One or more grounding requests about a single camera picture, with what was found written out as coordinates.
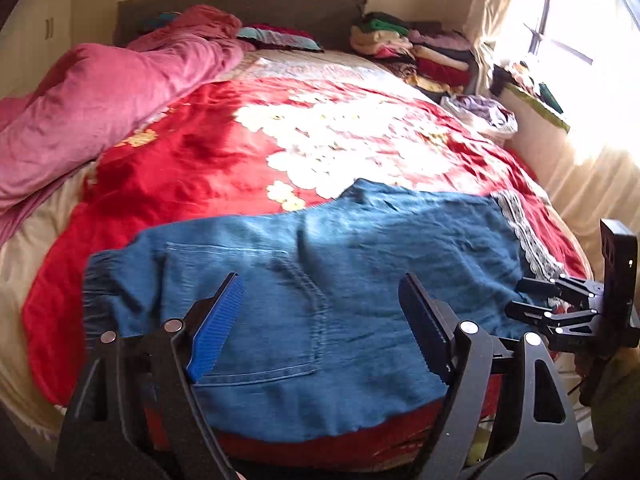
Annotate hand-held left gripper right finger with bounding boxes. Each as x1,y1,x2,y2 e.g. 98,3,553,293
398,273,586,480

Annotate windowsill clutter on green mat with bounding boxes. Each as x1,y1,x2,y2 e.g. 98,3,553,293
491,60,572,134

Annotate red floral blanket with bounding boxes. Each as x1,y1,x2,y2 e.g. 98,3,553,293
22,77,588,471

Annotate pink quilt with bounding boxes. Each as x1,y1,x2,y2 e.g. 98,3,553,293
0,4,257,246

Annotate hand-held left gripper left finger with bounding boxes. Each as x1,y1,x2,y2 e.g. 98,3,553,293
56,272,246,480

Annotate blue denim pants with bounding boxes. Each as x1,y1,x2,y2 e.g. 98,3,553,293
82,178,568,435

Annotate cream curtain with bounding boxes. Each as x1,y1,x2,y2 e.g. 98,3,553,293
464,0,640,266

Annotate white wardrobe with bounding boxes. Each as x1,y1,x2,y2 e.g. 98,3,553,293
0,0,77,101

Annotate pile of folded clothes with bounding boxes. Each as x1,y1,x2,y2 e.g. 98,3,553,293
350,11,479,97

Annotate window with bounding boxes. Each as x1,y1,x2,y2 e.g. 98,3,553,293
520,0,640,78

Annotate dark grey headboard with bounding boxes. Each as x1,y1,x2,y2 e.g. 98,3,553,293
115,0,369,53

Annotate teal and red pillow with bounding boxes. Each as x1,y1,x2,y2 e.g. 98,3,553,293
235,23,324,53

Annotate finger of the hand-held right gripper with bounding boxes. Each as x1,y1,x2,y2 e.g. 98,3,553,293
505,300,601,352
516,273,605,311

